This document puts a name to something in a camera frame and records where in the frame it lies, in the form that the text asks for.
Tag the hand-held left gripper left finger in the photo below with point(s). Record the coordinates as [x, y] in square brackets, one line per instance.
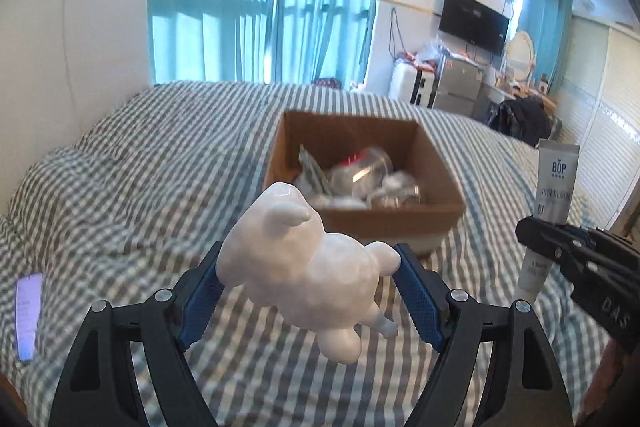
[200, 307]

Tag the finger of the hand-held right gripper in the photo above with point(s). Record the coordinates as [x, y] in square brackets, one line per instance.
[615, 241]
[555, 242]

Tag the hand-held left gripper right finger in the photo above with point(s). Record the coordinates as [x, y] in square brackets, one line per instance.
[420, 302]

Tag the white grey tube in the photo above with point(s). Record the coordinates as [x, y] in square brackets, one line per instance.
[555, 182]

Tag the brown cardboard box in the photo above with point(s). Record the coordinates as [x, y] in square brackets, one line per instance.
[390, 222]

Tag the white sheep figurine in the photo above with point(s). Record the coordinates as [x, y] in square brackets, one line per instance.
[310, 267]

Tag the clear plastic jar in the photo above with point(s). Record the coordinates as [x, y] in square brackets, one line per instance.
[362, 169]

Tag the silver foil packet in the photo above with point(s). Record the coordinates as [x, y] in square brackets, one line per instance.
[310, 169]

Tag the black jacket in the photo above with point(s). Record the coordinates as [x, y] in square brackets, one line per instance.
[522, 119]

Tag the checked bed blanket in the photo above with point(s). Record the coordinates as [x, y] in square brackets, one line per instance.
[150, 187]

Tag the white wardrobe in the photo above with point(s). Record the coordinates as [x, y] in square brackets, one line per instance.
[605, 107]

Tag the white dressing desk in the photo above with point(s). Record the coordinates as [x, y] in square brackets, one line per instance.
[505, 93]

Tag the smartphone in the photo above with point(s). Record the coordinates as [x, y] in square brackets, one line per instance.
[29, 317]

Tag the silver small fridge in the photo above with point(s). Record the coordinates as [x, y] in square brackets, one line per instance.
[457, 87]

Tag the oval white mirror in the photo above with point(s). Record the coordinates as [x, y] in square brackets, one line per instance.
[522, 57]

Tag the white suitcase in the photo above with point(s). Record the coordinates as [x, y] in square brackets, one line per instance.
[410, 84]

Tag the clear plastic bag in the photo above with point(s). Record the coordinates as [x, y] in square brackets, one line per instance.
[432, 51]

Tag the narrow teal curtain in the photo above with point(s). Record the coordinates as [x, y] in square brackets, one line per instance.
[547, 12]

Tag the dark patterned bag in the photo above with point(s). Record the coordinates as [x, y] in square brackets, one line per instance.
[329, 83]

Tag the white headboard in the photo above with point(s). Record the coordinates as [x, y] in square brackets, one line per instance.
[75, 72]

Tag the black wall television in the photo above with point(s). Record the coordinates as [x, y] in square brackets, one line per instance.
[474, 22]

